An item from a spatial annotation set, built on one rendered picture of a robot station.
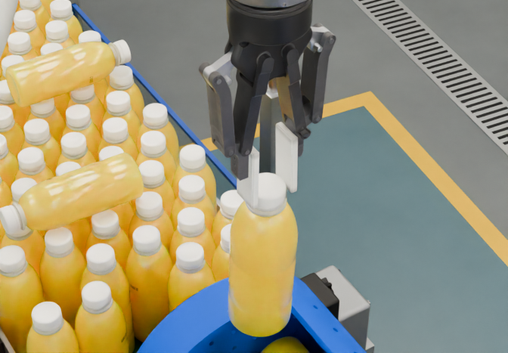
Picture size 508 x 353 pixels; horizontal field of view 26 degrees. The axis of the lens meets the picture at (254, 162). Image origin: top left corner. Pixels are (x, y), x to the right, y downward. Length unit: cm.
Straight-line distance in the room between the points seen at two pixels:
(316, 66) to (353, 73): 275
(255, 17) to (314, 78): 13
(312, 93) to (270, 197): 11
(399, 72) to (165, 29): 85
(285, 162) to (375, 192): 223
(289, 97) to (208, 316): 36
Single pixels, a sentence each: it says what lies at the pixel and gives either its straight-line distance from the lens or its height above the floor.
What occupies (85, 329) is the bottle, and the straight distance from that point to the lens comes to 153.
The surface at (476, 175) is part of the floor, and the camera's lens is 341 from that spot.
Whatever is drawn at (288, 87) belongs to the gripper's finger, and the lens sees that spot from 101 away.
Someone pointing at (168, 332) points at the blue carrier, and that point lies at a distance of 131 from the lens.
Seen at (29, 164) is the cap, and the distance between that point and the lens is 172.
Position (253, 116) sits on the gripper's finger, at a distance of 101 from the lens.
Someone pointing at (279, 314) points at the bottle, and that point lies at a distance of 120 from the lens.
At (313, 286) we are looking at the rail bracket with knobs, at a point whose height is 100.
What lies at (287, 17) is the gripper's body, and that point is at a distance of 93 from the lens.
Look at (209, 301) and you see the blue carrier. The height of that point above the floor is 123.
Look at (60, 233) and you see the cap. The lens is 160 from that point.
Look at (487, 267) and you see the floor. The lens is 313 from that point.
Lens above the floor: 219
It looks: 40 degrees down
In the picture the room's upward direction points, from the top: straight up
